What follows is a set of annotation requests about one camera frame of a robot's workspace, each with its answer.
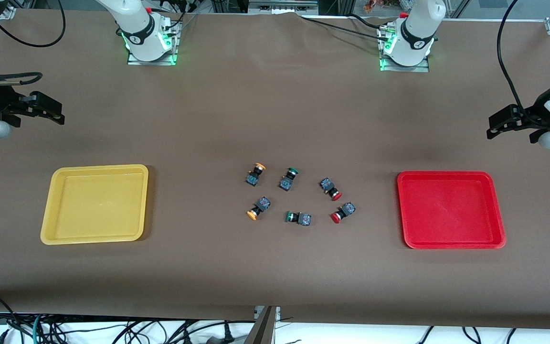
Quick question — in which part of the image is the red push button switch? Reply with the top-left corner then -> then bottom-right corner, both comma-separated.
319,178 -> 343,202
330,202 -> 356,224

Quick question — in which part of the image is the yellow push button switch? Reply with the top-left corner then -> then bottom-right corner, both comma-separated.
247,196 -> 271,221
245,163 -> 266,187

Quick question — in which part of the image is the red plastic tray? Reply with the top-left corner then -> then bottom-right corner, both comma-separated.
397,171 -> 507,250

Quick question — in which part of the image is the yellow plastic tray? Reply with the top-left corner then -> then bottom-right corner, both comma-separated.
40,164 -> 149,246

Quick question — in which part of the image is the brown table mat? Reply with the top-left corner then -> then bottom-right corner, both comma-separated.
0,7 -> 550,330

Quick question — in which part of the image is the grey equipment box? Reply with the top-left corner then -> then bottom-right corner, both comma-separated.
248,0 -> 319,15

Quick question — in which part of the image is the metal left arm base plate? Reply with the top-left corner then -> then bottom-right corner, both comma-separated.
379,53 -> 431,73

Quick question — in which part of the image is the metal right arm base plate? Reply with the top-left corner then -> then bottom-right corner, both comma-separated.
127,45 -> 180,66

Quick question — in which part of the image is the teal cable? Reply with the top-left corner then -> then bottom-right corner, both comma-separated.
31,313 -> 49,344

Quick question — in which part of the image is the green push button switch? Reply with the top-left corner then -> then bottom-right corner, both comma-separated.
278,167 -> 300,192
285,211 -> 312,226

